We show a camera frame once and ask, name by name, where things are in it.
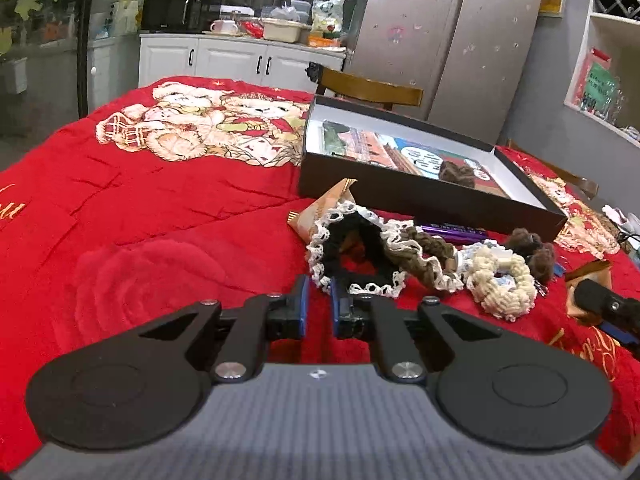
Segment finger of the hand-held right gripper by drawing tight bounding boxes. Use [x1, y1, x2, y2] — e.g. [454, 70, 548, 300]
[572, 278, 640, 348]

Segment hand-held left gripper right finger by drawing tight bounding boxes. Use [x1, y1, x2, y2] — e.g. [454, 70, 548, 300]
[330, 277, 503, 386]

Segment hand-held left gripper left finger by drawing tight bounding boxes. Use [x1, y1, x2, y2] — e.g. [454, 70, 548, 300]
[135, 275, 311, 384]

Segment brown paper packet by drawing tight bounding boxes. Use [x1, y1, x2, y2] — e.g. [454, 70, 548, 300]
[287, 178, 358, 241]
[565, 260, 613, 318]

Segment black scrunchie with white lace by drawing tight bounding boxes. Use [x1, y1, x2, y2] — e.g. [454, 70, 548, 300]
[305, 200, 408, 297]

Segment brown scrunchie with white lace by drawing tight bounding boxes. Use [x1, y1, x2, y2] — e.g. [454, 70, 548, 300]
[382, 220, 466, 293]

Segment cream knitted scrunchie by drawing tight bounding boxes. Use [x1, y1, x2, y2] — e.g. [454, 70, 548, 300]
[465, 245, 537, 322]

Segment black cardboard box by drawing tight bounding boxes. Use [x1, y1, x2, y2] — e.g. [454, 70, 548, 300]
[298, 95, 569, 243]

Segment blue scrunchie with white lace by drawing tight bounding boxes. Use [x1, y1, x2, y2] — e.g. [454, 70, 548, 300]
[457, 240, 516, 273]

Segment purple packet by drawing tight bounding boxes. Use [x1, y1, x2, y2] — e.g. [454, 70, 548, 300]
[417, 223, 488, 242]

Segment brown scrunchie in box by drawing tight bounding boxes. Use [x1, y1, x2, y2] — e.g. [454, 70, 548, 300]
[438, 160, 477, 190]

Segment red printed blanket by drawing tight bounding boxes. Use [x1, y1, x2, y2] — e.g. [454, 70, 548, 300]
[0, 76, 640, 466]

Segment green red packet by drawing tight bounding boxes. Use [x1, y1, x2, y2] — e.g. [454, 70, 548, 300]
[580, 49, 621, 111]

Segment wooden chair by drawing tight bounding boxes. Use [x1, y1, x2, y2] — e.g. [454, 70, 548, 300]
[316, 66, 425, 111]

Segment white kitchen cabinet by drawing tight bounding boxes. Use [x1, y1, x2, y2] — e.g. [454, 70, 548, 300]
[137, 32, 347, 88]

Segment beige basin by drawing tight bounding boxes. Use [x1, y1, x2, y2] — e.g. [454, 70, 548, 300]
[260, 17, 311, 43]

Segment silver refrigerator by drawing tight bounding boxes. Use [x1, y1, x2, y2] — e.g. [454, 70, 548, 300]
[345, 0, 546, 146]

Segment green white snack bag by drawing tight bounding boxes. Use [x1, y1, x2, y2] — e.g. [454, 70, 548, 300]
[311, 0, 347, 36]

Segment clear plastic containers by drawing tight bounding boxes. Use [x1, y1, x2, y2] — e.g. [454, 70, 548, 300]
[270, 0, 310, 23]

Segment black microwave oven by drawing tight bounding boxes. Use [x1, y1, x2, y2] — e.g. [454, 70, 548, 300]
[141, 0, 223, 33]

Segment glass sliding door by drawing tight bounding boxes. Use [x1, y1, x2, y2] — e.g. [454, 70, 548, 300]
[0, 0, 101, 126]

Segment white wall shelf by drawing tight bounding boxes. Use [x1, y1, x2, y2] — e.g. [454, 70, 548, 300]
[564, 0, 640, 148]

